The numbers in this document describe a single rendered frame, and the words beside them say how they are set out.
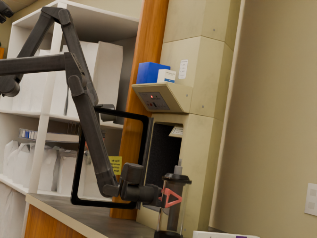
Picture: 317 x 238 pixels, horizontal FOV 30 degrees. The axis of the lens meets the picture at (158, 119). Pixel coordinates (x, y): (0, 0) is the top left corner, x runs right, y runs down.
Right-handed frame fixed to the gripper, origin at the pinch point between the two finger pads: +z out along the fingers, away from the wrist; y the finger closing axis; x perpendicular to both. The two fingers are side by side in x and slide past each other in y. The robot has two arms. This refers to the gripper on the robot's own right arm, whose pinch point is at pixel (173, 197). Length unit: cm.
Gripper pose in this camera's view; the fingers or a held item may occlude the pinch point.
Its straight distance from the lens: 213.1
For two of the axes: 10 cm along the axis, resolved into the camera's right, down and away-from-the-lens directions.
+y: -4.5, -0.3, 8.9
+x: -1.5, 9.9, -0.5
